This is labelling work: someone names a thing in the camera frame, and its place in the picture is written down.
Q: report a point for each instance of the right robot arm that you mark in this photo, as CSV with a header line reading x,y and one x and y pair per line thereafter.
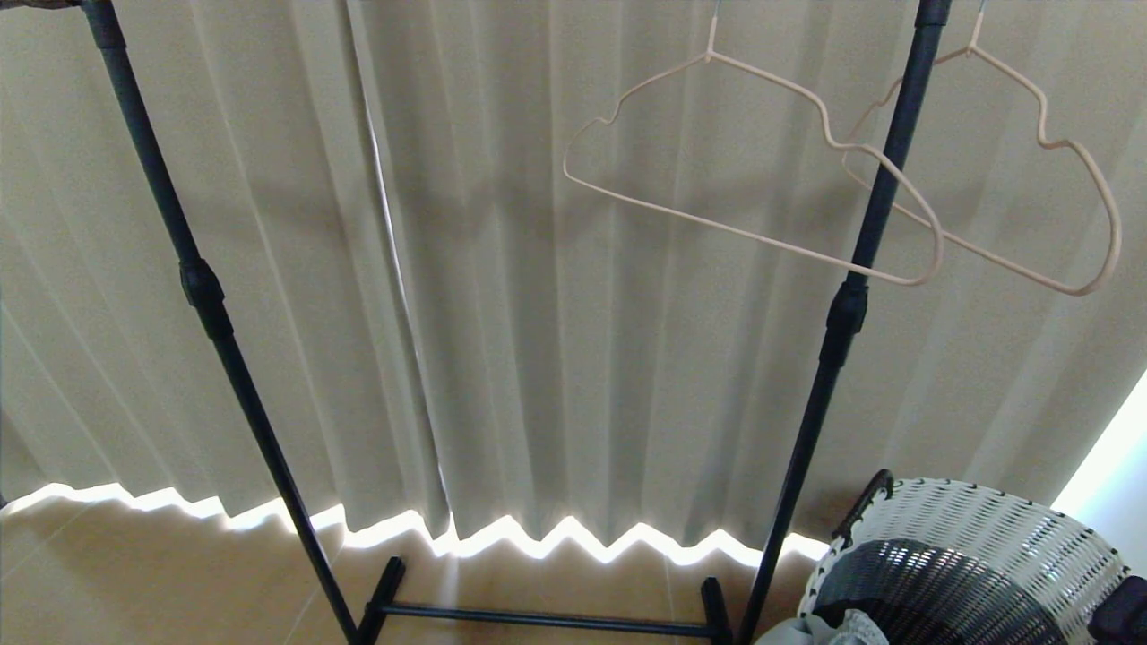
x,y
1125,618

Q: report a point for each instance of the pink clothes hanger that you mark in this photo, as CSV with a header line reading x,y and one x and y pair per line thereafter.
x,y
927,219
1109,202

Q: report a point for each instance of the black clothes rack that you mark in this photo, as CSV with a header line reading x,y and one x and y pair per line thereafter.
x,y
208,300

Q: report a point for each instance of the white laundry basket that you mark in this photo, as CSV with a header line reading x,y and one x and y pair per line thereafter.
x,y
1004,520

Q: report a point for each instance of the pale grey garment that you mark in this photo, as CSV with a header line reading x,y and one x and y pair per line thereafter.
x,y
847,629

